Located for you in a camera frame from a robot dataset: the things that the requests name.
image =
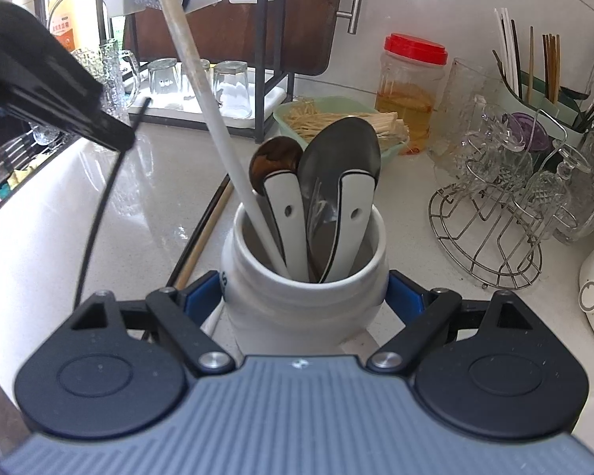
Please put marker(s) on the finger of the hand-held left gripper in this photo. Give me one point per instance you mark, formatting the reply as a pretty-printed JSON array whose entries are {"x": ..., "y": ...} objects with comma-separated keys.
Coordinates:
[{"x": 114, "y": 136}]

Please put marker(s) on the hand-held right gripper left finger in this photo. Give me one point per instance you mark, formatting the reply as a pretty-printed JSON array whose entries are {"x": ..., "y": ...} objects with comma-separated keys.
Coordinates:
[{"x": 203, "y": 297}]

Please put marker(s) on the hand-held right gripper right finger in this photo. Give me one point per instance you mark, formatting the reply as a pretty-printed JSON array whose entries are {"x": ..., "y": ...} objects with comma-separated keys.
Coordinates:
[{"x": 406, "y": 297}]

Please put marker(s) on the light wooden chopstick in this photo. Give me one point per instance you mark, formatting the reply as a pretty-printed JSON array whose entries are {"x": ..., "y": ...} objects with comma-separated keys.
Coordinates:
[{"x": 207, "y": 237}]

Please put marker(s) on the dark brown chopstick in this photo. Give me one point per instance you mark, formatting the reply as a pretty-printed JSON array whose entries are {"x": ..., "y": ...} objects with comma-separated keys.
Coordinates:
[{"x": 193, "y": 237}]

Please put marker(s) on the white black-rimmed ceramic spoon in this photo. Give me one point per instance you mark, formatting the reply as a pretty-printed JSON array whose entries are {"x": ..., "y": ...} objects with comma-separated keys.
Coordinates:
[
  {"x": 289, "y": 227},
  {"x": 351, "y": 237}
]

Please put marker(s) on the white chopstick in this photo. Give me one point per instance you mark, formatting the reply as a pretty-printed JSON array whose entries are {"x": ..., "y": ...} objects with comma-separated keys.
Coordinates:
[{"x": 214, "y": 123}]

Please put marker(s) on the white ceramic mug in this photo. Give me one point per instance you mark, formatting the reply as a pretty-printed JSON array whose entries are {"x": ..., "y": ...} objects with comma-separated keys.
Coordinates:
[{"x": 302, "y": 316}]

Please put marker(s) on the black chopstick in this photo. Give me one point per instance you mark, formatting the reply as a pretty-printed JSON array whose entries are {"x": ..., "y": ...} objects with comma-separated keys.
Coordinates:
[{"x": 90, "y": 237}]

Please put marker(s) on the small metal fork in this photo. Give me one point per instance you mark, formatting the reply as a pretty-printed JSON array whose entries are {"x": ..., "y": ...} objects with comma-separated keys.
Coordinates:
[{"x": 321, "y": 208}]

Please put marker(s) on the copper spoon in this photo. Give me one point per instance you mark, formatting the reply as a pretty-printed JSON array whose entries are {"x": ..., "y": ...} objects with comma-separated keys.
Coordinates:
[{"x": 274, "y": 161}]

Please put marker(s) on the large metal spoon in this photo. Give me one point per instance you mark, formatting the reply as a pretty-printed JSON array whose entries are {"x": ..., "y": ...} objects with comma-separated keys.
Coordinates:
[{"x": 336, "y": 153}]

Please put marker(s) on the orange label bottle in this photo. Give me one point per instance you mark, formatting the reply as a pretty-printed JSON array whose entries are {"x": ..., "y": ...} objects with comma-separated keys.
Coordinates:
[{"x": 64, "y": 34}]

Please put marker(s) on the tall textured glass mug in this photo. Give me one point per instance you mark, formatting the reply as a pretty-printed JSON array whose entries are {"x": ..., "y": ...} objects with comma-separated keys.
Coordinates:
[{"x": 116, "y": 74}]

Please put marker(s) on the small stemmed glass cup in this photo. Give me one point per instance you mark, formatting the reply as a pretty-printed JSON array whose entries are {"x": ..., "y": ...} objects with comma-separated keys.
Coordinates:
[{"x": 44, "y": 133}]

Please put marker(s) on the clear glass tumbler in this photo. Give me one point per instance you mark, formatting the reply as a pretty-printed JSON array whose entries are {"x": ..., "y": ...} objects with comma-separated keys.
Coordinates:
[
  {"x": 164, "y": 81},
  {"x": 232, "y": 89},
  {"x": 205, "y": 74}
]

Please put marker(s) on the black sink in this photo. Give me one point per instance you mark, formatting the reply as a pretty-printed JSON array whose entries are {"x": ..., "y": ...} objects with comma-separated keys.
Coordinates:
[{"x": 0, "y": 126}]

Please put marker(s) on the white drain tray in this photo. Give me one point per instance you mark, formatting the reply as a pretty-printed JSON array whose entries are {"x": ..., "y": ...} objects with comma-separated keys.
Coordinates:
[{"x": 237, "y": 121}]

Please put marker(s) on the green plastic basket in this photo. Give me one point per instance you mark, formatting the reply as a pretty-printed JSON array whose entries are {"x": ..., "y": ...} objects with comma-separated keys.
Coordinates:
[{"x": 388, "y": 153}]

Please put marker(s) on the black metal rack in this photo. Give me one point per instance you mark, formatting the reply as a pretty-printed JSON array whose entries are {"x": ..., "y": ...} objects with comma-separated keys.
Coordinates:
[{"x": 262, "y": 89}]

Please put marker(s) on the crystal glass cup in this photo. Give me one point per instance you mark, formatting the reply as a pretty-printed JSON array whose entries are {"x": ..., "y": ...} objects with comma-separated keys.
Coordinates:
[
  {"x": 507, "y": 173},
  {"x": 485, "y": 133},
  {"x": 547, "y": 193}
]

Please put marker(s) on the purple lid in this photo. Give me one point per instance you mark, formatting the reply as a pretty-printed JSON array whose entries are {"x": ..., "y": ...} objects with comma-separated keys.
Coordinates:
[{"x": 522, "y": 126}]

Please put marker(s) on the plastic jar with red lid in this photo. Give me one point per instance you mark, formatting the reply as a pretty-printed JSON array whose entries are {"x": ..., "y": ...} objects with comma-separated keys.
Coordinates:
[{"x": 408, "y": 89}]

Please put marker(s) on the wide textured glass mug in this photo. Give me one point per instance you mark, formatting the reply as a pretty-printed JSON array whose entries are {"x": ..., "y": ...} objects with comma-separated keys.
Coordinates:
[{"x": 589, "y": 198}]

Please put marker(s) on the large glass pitcher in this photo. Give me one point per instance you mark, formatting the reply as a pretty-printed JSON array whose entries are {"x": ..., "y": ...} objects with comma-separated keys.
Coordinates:
[{"x": 458, "y": 89}]

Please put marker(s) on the brown wooden cutting board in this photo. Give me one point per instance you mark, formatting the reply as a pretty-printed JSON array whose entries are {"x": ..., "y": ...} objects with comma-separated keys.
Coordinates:
[{"x": 302, "y": 24}]

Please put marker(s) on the green white utensil holder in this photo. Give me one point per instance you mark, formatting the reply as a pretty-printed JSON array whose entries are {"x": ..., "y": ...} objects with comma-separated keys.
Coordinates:
[{"x": 539, "y": 104}]

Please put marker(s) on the bunch of upright chopsticks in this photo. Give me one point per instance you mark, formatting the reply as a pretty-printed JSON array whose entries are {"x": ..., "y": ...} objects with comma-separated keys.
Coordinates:
[{"x": 509, "y": 49}]

